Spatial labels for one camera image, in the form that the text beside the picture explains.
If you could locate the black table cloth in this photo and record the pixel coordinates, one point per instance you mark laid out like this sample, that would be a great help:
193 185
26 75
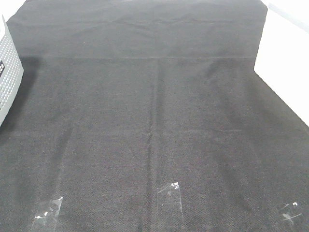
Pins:
120 97

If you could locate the clear tape strip middle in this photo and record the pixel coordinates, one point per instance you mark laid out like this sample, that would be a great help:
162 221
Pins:
169 208

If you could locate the clear tape strip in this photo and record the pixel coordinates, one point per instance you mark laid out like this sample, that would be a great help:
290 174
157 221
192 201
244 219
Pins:
169 208
46 216
289 213

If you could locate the white box on right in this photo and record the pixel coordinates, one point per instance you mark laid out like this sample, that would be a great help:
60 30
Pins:
282 60

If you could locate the clear tape strip left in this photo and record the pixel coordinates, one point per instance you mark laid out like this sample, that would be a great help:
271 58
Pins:
46 216

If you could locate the grey perforated basket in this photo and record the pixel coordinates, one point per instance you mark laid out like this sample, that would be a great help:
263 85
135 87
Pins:
11 70

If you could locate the clear tape strip right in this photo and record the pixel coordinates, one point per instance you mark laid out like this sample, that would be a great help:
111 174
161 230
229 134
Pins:
289 213

